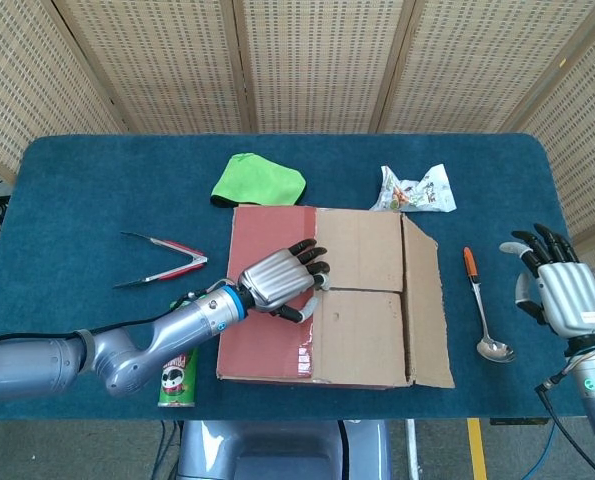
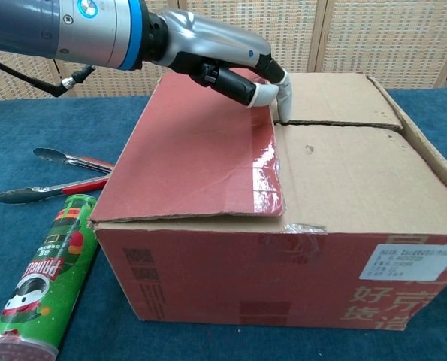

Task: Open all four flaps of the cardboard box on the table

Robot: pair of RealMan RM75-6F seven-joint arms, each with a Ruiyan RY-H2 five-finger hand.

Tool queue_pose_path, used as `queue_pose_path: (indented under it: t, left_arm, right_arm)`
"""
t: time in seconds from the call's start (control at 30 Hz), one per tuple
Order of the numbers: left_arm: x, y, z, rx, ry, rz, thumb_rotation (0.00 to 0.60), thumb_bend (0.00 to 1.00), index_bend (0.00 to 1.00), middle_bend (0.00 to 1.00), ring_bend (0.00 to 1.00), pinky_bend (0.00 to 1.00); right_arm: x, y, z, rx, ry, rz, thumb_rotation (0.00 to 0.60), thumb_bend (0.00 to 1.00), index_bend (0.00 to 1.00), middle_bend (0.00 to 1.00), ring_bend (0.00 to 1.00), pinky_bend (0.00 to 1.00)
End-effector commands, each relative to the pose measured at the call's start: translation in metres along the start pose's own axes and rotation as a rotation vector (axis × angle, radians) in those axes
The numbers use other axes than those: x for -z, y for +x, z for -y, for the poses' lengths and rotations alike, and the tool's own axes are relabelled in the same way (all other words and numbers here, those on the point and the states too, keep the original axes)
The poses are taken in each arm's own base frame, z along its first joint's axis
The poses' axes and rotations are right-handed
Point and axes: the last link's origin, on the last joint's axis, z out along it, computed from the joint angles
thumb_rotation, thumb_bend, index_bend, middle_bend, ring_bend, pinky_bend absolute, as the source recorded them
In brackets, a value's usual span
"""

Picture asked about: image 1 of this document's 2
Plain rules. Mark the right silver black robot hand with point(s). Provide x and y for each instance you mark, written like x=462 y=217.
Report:
x=572 y=300

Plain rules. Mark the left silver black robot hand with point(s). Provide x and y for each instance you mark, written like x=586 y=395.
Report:
x=277 y=280

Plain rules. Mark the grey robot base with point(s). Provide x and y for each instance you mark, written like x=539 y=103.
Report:
x=257 y=450

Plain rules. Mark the blue felt table cover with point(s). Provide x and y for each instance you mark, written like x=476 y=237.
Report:
x=102 y=175

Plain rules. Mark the metal tongs with red grips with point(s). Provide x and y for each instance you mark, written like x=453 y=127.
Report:
x=177 y=249

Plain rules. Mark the white crumpled snack packet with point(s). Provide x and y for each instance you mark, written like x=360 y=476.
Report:
x=417 y=192

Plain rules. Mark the red cardboard shipping box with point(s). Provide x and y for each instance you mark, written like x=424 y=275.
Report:
x=362 y=330

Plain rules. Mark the white metal pole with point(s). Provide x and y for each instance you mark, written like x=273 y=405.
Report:
x=413 y=450

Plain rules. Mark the bright green cloth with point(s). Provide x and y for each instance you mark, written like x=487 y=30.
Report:
x=257 y=182

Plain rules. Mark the green Pringles can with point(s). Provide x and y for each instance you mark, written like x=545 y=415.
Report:
x=177 y=382

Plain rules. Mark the woven rattan folding screen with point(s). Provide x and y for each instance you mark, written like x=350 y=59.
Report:
x=317 y=65

